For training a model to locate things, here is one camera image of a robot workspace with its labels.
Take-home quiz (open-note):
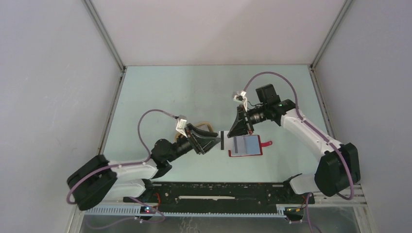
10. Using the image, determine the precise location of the red leather card holder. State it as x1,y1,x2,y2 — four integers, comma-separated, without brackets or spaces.
228,135,273,157

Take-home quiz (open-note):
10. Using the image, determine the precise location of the silver card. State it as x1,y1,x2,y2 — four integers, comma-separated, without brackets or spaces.
231,136,247,156

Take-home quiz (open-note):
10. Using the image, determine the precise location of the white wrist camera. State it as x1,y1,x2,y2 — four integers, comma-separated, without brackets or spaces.
232,90,248,111
175,115,187,137

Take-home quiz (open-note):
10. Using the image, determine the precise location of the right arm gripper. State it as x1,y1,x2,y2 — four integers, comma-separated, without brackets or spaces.
228,104,268,137

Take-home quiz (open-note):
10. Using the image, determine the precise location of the beige oval plastic tray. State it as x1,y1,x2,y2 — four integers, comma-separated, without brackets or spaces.
174,121,215,142

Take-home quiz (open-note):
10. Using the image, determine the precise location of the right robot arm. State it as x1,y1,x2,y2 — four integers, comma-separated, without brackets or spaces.
227,84,361,203

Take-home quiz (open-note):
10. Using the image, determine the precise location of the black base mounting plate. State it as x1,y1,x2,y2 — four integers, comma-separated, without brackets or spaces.
137,182,308,214

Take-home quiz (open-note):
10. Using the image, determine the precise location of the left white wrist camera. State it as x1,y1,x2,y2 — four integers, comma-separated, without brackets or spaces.
175,115,187,137

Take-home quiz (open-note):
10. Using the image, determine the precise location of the white card with black stripe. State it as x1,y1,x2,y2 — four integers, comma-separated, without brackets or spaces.
219,131,233,150

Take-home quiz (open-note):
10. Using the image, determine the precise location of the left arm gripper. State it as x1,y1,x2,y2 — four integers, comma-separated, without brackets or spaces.
166,123,221,163

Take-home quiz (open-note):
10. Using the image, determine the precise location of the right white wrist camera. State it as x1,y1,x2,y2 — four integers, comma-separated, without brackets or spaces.
232,90,248,111

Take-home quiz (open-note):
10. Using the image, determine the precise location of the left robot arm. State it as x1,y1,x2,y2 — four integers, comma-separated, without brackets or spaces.
67,124,221,211

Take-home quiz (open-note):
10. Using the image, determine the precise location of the aluminium frame rail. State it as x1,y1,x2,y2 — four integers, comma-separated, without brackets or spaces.
79,182,376,233

